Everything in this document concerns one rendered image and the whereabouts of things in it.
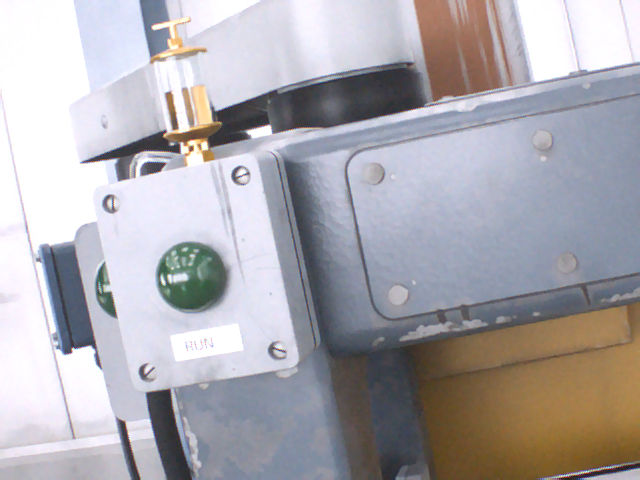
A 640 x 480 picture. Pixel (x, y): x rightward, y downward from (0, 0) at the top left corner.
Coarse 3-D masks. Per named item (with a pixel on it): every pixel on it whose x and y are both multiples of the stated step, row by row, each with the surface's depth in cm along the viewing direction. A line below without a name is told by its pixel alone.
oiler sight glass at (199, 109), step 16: (160, 64) 60; (176, 64) 60; (192, 64) 60; (160, 80) 60; (176, 80) 60; (192, 80) 60; (208, 80) 61; (160, 96) 60; (176, 96) 60; (192, 96) 60; (208, 96) 60; (176, 112) 60; (192, 112) 60; (208, 112) 60; (176, 128) 60
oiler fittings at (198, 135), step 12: (168, 24) 61; (180, 48) 60; (192, 48) 60; (204, 48) 60; (156, 60) 60; (180, 132) 60; (192, 132) 60; (204, 132) 60; (192, 144) 60; (204, 144) 61; (192, 156) 60; (204, 156) 60
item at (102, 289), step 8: (104, 264) 55; (96, 272) 55; (104, 272) 55; (96, 280) 55; (104, 280) 55; (96, 288) 55; (104, 288) 54; (96, 296) 55; (104, 296) 55; (112, 296) 54; (104, 304) 55; (112, 304) 55; (104, 312) 55; (112, 312) 55
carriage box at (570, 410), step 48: (432, 384) 86; (480, 384) 85; (528, 384) 85; (576, 384) 84; (624, 384) 83; (432, 432) 86; (480, 432) 86; (528, 432) 85; (576, 432) 84; (624, 432) 84
